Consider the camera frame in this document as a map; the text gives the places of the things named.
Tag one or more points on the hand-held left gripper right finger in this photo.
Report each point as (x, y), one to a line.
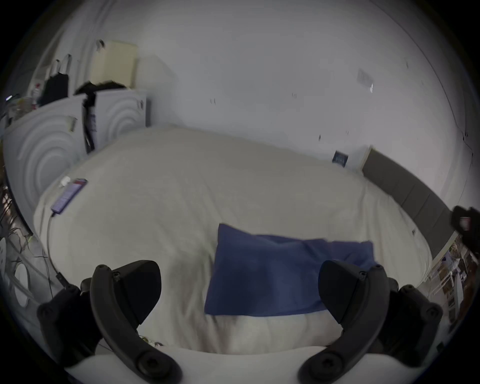
(365, 315)

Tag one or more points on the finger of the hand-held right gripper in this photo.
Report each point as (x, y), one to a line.
(465, 225)

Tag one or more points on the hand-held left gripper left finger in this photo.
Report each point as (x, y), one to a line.
(112, 315)

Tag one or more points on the dark blue garment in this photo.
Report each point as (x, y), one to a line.
(262, 277)

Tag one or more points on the grey padded headboard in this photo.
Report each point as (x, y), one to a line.
(412, 195)

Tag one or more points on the purple phone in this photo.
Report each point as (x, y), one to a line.
(69, 195)

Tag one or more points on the bed with beige sheet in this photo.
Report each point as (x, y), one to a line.
(168, 187)

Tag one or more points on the small white plug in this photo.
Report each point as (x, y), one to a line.
(64, 181)

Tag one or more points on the small dark blue card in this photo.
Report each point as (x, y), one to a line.
(339, 158)

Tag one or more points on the white washing machine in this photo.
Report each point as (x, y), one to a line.
(41, 150)
(120, 112)

